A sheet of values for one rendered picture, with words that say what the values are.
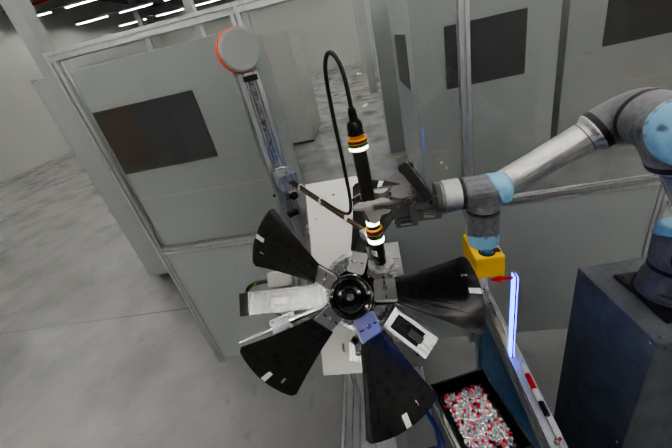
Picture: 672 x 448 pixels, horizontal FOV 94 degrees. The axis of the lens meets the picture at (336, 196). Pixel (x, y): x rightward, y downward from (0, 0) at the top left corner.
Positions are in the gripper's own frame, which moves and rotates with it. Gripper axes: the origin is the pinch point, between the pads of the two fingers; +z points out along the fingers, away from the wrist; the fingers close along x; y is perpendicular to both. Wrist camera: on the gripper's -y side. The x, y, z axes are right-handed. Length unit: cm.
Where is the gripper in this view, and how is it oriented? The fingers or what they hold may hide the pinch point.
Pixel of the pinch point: (356, 200)
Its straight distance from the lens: 78.0
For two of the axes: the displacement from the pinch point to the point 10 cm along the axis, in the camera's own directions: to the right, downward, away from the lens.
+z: -9.8, 1.5, 1.5
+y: 2.0, 8.7, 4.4
